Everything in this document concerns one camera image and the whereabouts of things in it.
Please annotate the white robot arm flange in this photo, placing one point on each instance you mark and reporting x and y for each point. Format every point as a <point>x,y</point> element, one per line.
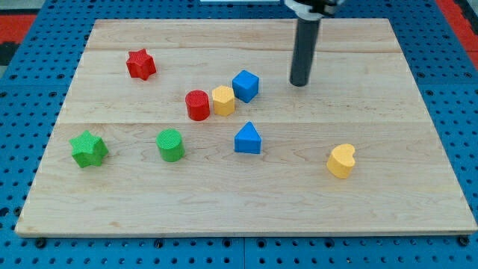
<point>313,10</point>

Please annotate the blue cube block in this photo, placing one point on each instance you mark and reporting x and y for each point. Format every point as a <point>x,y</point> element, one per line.
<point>245,86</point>

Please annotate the blue triangle block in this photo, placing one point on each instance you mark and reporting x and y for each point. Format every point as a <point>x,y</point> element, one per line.
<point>248,140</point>

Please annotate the yellow hexagon block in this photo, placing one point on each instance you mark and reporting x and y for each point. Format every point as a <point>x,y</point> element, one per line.
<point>223,100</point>

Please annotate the red cylinder block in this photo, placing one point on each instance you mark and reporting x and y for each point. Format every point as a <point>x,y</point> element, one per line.
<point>197,103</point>

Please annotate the light wooden board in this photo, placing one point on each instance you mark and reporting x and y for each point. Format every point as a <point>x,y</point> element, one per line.
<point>361,91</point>

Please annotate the green cylinder block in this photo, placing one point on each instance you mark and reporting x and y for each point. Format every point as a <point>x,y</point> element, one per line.
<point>170,145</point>

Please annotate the yellow heart block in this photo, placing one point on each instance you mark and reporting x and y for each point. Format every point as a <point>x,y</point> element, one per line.
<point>341,161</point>

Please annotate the red star block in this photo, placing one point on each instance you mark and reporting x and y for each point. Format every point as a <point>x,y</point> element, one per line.
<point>140,64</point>

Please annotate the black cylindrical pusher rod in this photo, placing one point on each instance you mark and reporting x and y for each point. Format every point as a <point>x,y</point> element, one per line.
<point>304,47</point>

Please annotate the green star block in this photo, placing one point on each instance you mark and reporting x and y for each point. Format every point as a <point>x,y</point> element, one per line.
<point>88,150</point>

